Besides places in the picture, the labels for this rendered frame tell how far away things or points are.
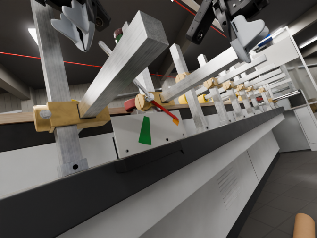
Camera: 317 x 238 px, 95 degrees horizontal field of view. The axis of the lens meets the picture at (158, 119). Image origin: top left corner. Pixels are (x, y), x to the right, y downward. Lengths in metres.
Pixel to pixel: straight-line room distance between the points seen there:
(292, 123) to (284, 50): 1.08
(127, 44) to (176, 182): 0.41
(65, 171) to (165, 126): 0.28
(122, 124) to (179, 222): 0.56
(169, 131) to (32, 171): 0.40
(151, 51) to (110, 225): 0.34
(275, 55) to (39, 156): 2.91
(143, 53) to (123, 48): 0.03
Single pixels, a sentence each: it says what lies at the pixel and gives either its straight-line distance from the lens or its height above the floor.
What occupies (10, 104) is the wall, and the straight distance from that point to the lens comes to 6.07.
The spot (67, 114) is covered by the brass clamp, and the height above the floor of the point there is 0.81.
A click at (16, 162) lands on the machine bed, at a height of 0.77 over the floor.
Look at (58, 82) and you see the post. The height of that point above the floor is 0.89.
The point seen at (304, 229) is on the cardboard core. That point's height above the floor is 0.08.
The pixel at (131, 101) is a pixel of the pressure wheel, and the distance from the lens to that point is 0.59.
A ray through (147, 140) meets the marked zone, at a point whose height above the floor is 0.72.
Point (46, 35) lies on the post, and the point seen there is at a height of 1.00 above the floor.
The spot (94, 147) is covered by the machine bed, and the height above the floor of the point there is 0.76.
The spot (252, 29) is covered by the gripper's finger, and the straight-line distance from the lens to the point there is 0.37.
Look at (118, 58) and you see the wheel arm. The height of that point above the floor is 0.82.
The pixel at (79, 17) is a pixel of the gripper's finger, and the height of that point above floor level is 0.98.
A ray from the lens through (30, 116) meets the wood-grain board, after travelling 0.56.
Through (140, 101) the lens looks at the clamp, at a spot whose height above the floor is 0.84.
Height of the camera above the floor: 0.71
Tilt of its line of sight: 9 degrees up
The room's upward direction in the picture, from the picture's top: 17 degrees counter-clockwise
